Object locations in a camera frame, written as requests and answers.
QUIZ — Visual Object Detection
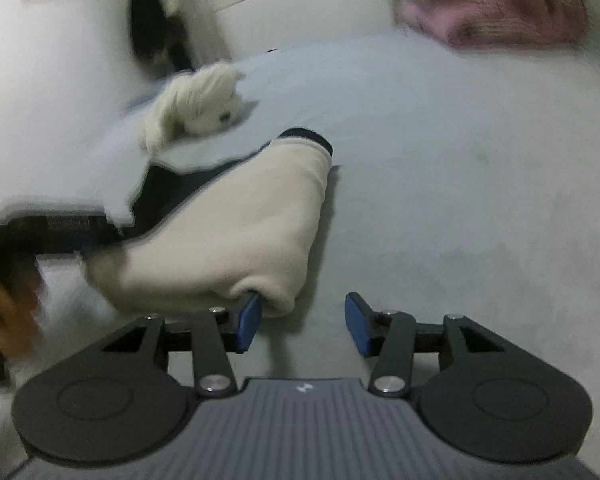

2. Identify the beige bear raglan shirt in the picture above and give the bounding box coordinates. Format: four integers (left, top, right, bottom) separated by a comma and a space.
84, 128, 332, 316

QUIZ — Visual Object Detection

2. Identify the person's left hand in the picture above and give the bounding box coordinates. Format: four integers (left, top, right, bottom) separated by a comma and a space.
0, 264, 43, 360

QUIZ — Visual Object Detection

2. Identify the grey bed sheet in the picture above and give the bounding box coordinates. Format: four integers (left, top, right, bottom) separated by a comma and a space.
0, 27, 600, 480

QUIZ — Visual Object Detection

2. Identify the white plush dog toy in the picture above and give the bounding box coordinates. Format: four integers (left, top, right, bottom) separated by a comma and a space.
142, 62, 246, 153

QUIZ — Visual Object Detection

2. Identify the dark jacket on rack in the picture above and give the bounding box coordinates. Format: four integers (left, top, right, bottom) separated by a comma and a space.
128, 0, 194, 73

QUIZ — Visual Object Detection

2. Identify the left grey curtain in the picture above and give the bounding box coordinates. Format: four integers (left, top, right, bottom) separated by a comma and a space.
183, 0, 230, 65

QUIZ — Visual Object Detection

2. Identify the pink rolled quilt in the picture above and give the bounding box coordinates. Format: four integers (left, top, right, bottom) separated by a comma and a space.
396, 0, 588, 50

